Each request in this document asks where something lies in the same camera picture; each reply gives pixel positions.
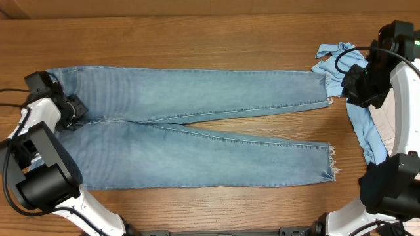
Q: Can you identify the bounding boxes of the light blue denim jeans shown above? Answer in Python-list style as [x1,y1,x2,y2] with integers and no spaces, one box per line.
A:
[50,66,335,190]

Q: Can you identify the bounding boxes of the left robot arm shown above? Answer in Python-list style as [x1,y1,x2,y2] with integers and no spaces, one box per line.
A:
[1,71,138,235]

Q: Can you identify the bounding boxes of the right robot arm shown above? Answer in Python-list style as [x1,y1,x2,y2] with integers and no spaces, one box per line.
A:
[307,20,419,236]

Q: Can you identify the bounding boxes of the white pink cloth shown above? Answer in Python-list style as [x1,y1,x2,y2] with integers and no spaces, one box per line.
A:
[369,88,396,156]

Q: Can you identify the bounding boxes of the light blue t-shirt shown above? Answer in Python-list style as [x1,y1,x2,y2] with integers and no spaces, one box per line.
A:
[312,42,389,165]

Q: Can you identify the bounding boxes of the black garment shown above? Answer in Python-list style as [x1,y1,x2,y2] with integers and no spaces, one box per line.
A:
[358,163,379,206]

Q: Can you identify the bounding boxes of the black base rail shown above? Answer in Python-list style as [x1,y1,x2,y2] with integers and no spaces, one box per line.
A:
[127,226,310,236]

